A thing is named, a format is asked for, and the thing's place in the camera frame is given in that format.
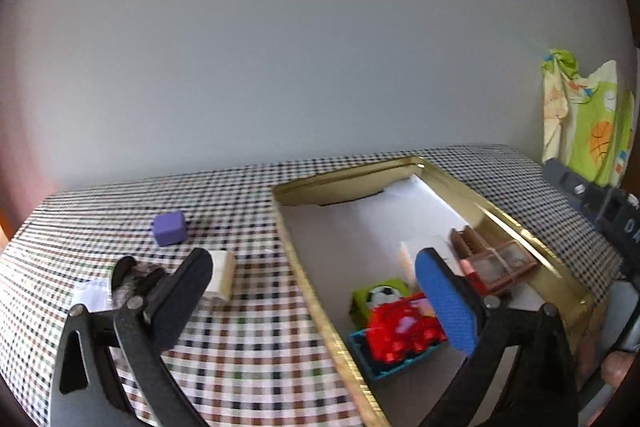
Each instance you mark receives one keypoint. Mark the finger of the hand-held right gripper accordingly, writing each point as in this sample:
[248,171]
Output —
[570,182]

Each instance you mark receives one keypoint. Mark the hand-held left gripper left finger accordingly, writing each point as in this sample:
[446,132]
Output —
[187,279]

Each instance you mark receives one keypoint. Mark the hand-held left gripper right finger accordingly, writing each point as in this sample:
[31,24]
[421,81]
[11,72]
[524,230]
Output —
[442,294]

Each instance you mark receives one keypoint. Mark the white charger adapter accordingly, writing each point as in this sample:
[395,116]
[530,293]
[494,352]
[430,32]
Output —
[220,279]

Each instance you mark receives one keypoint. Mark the purple box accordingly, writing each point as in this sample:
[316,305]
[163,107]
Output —
[170,229]

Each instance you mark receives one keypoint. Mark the wooden comb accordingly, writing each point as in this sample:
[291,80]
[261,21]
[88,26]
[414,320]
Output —
[467,244]

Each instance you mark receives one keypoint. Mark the red toy brick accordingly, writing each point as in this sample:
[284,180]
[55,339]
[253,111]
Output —
[400,332]

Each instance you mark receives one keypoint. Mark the brown banded card stack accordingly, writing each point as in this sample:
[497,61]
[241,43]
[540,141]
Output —
[495,269]

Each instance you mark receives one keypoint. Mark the green toy brick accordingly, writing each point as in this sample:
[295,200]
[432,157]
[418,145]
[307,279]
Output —
[377,297]

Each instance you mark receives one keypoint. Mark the clear plastic box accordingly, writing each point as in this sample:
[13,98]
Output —
[92,294]

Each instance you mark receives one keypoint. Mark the teal toy brick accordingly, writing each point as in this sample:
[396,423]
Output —
[362,349]

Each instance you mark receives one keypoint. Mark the gold tin box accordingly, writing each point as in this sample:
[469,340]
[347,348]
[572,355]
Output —
[310,267]

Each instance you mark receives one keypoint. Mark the person's right forearm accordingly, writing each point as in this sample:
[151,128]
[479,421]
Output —
[617,369]

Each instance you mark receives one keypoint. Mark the green yellow printed cloth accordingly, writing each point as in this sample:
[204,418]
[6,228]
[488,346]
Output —
[585,127]

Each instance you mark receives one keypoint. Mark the checkered tablecloth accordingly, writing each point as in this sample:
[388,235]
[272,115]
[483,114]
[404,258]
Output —
[235,357]

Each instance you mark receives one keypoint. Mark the white paper liner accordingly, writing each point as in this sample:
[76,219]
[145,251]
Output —
[350,232]

